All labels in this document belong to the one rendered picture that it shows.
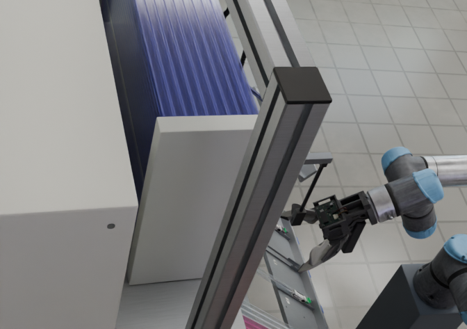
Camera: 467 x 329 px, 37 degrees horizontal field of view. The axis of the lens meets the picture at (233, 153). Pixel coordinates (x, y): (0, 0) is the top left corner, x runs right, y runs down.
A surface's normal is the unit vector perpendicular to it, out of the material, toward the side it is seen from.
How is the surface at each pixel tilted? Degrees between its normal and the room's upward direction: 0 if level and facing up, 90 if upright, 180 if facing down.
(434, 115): 0
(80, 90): 0
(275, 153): 90
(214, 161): 90
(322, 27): 0
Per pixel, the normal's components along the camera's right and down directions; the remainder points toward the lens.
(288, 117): 0.24, 0.75
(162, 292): 0.22, -0.65
